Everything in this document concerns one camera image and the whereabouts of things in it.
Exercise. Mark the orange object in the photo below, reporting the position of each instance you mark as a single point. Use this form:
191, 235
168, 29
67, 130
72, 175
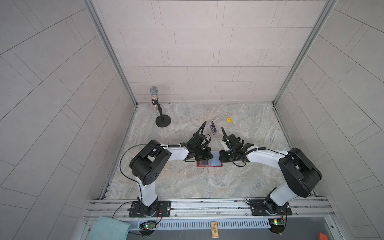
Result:
322, 236

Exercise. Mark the aluminium corner profile left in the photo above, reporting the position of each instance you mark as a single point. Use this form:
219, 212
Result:
89, 6

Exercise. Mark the red leather card holder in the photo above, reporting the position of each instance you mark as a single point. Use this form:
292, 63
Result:
215, 161

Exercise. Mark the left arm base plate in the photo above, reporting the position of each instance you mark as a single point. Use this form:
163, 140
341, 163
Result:
158, 208

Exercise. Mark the small wooden block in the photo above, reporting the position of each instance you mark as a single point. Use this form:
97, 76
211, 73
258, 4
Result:
214, 230

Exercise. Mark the aluminium corner profile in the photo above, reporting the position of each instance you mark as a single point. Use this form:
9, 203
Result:
89, 6
319, 23

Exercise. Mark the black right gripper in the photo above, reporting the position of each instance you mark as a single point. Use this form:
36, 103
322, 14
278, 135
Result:
222, 157

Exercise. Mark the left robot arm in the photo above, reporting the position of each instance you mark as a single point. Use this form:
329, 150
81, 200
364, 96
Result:
147, 165

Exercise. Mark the left green circuit board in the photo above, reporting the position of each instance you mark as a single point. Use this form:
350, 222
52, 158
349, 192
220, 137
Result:
147, 228

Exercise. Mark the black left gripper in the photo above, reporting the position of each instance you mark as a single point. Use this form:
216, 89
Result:
207, 152

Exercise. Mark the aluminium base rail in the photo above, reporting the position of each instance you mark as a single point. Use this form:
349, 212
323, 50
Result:
197, 214

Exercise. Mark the teal cloth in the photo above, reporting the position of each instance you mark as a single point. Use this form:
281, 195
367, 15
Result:
109, 229

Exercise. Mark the aluminium corner profile right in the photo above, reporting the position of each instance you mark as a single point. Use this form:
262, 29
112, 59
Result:
319, 23

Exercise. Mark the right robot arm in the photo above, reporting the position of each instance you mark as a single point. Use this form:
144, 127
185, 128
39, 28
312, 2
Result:
300, 174

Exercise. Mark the microphone on black stand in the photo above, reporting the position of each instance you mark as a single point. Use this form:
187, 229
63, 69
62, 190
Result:
162, 120

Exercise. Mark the right circuit board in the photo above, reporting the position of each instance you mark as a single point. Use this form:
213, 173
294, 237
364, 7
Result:
277, 225

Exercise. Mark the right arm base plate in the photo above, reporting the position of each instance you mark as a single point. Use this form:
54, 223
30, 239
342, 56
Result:
262, 207

